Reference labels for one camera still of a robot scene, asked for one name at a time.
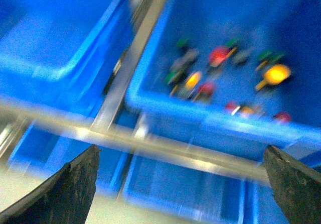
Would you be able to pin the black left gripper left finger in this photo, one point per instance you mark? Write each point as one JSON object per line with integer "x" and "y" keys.
{"x": 65, "y": 197}

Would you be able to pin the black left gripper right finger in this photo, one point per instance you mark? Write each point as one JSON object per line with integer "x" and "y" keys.
{"x": 296, "y": 186}

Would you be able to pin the large yellow mushroom push button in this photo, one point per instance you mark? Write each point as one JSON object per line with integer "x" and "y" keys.
{"x": 275, "y": 75}

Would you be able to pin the red mushroom push button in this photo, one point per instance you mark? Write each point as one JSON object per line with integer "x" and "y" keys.
{"x": 219, "y": 55}

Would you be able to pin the blue bin with buttons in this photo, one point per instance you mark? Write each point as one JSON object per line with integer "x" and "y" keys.
{"x": 233, "y": 75}

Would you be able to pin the lower blue bin left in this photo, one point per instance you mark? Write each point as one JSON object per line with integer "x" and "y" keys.
{"x": 42, "y": 154}

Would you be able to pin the lower blue bin middle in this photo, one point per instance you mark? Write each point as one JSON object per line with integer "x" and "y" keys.
{"x": 184, "y": 192}

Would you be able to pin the green push button pair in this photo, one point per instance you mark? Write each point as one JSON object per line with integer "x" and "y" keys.
{"x": 268, "y": 57}

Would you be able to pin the red push button lower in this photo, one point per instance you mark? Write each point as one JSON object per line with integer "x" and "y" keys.
{"x": 205, "y": 92}

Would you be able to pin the yellow push button in bin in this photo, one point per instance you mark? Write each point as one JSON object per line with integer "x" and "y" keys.
{"x": 186, "y": 89}

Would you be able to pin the blue bin far right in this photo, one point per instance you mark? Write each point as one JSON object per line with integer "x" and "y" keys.
{"x": 61, "y": 53}

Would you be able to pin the green push button lower left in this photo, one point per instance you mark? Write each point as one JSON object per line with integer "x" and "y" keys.
{"x": 173, "y": 77}

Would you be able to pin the metal shelf front rail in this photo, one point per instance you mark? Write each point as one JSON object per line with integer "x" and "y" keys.
{"x": 125, "y": 139}

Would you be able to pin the metal divider rail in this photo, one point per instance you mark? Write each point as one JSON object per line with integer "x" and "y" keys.
{"x": 145, "y": 14}

